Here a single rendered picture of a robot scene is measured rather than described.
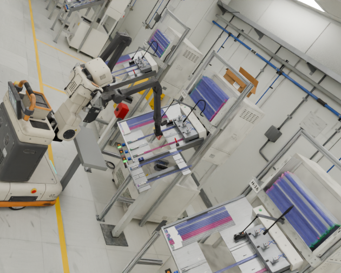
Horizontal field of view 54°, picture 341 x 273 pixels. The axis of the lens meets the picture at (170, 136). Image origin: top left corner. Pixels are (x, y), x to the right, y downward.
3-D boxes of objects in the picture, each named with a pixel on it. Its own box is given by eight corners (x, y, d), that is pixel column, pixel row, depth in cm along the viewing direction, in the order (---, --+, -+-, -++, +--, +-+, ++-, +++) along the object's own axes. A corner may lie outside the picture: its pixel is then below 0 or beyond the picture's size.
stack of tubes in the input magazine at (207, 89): (209, 121, 315) (227, 98, 306) (188, 95, 352) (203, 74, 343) (218, 125, 323) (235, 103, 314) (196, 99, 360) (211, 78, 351)
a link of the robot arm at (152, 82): (156, 72, 281) (162, 79, 276) (157, 85, 291) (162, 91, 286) (107, 90, 266) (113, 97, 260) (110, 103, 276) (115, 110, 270)
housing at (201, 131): (199, 143, 326) (198, 132, 317) (181, 116, 362) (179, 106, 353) (207, 141, 328) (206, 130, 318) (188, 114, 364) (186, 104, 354)
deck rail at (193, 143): (135, 168, 312) (133, 163, 308) (135, 167, 314) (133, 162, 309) (204, 142, 325) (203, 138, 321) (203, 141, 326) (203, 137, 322)
